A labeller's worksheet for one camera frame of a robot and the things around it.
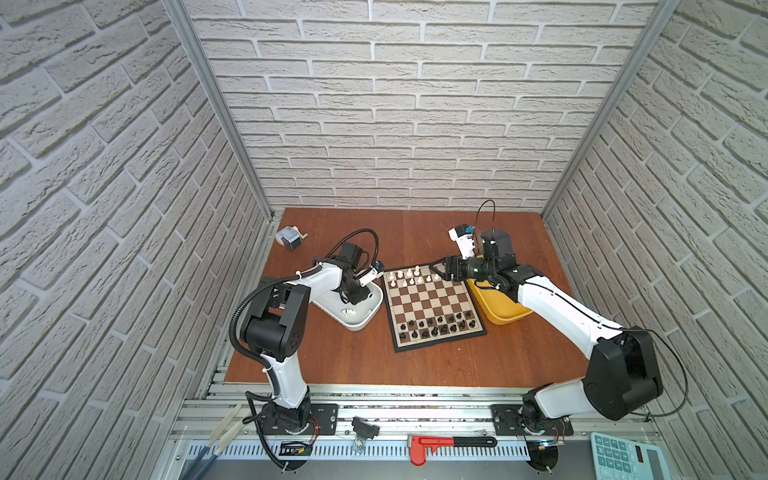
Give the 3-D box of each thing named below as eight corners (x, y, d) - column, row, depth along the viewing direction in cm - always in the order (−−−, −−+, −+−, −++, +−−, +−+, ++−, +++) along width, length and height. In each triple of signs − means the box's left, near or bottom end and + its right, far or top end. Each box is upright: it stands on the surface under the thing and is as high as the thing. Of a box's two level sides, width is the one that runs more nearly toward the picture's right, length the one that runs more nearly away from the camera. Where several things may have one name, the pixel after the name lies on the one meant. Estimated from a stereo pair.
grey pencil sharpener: (277, 244, 112) (273, 235, 108) (293, 230, 117) (290, 221, 113) (294, 253, 109) (290, 245, 105) (309, 238, 114) (306, 229, 110)
